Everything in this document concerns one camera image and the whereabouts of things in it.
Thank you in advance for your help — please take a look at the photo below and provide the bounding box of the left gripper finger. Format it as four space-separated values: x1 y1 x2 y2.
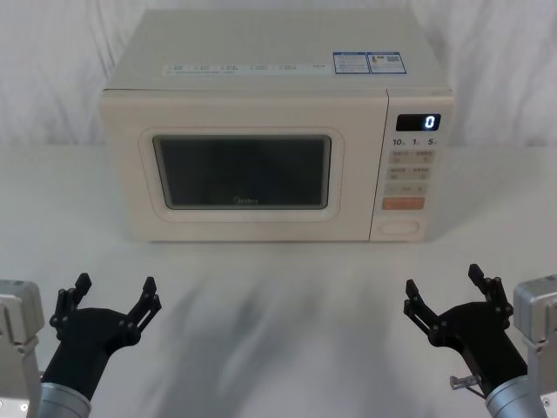
117 275 163 346
49 272 93 339

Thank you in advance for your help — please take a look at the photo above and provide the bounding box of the thin cable with silver plug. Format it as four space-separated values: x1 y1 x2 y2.
447 374 487 402

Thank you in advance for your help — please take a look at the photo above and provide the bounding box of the oven control panel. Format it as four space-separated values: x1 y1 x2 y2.
370 88 456 241

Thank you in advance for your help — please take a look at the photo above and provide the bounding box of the white curtain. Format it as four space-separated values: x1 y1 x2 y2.
0 0 557 147

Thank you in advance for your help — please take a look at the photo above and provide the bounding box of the cream microwave oven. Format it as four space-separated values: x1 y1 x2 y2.
98 8 457 244

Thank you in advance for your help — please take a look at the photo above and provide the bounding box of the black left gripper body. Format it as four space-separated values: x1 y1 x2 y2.
40 307 141 394

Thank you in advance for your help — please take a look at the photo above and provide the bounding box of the white tablecloth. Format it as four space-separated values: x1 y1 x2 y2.
0 141 557 418

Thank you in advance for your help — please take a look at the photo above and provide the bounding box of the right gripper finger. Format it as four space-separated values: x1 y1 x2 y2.
403 279 447 347
467 263 513 332

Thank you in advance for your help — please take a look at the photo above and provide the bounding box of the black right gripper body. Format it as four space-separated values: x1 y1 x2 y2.
428 300 528 389

